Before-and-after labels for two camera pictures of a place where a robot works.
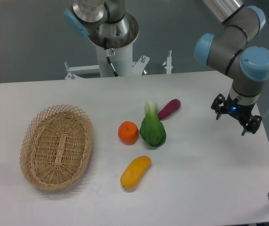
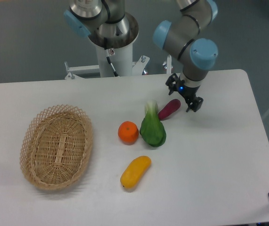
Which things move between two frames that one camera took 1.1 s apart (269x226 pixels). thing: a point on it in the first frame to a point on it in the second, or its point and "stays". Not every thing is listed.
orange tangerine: x=128 y=133 stays
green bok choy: x=152 y=130 stays
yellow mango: x=134 y=171 stays
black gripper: x=241 y=111 to x=188 y=92
